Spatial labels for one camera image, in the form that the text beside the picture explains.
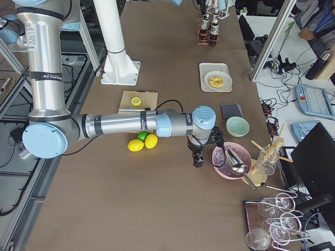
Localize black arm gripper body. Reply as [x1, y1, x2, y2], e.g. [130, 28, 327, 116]
[187, 135, 209, 157]

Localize tea bottle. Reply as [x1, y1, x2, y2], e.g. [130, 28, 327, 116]
[200, 14, 209, 33]
[209, 21, 219, 46]

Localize white serving tray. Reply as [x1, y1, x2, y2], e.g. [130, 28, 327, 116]
[199, 63, 232, 93]

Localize tea bottle in rack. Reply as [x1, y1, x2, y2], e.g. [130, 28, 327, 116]
[209, 21, 219, 46]

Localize tea bottle rack front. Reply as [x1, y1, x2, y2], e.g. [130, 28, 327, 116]
[211, 8, 220, 24]

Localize clear ice cubes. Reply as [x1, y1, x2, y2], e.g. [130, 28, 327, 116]
[212, 145, 251, 180]

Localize pink bowl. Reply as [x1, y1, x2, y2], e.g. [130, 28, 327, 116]
[212, 142, 252, 180]

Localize steel ice scoop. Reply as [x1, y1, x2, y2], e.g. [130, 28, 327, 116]
[226, 149, 256, 190]

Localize yellow lemon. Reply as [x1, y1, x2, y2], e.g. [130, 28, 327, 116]
[127, 139, 144, 152]
[144, 134, 158, 149]

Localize mint green bowl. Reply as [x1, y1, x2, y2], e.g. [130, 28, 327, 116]
[226, 117, 250, 138]

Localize grey folded cloth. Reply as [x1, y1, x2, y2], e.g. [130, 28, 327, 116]
[220, 102, 243, 120]

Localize green lime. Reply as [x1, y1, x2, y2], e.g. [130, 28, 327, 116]
[137, 131, 150, 141]

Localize wooden cutting board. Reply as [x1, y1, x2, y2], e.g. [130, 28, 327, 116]
[118, 91, 158, 113]

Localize glass pitcher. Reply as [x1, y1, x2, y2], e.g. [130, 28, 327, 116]
[256, 145, 279, 175]

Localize wooden mug tree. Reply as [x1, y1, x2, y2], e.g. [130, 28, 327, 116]
[249, 124, 293, 187]

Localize white plate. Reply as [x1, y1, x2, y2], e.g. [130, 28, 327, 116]
[204, 71, 232, 91]

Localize half lemon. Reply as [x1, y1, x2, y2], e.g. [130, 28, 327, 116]
[131, 97, 142, 107]

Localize wine glass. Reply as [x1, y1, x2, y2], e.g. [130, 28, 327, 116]
[257, 192, 295, 218]
[265, 213, 302, 234]
[245, 227, 272, 250]
[269, 222, 291, 246]

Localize blue teach pendant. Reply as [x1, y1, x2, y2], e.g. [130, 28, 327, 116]
[296, 84, 334, 120]
[291, 120, 330, 142]

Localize black monitor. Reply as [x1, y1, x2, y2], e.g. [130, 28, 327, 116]
[292, 123, 334, 196]

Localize person in grey jacket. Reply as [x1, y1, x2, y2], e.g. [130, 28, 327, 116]
[295, 0, 334, 57]

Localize braided ring bread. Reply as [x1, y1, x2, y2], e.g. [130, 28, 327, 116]
[209, 76, 225, 88]

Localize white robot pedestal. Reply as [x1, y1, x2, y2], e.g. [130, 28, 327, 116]
[94, 0, 140, 86]

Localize copper wire bottle rack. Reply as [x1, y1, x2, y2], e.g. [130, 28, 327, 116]
[197, 18, 219, 47]

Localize white wire cup rack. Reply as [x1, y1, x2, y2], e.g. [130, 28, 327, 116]
[205, 0, 235, 19]

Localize aluminium frame post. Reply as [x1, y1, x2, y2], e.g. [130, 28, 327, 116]
[250, 0, 296, 82]

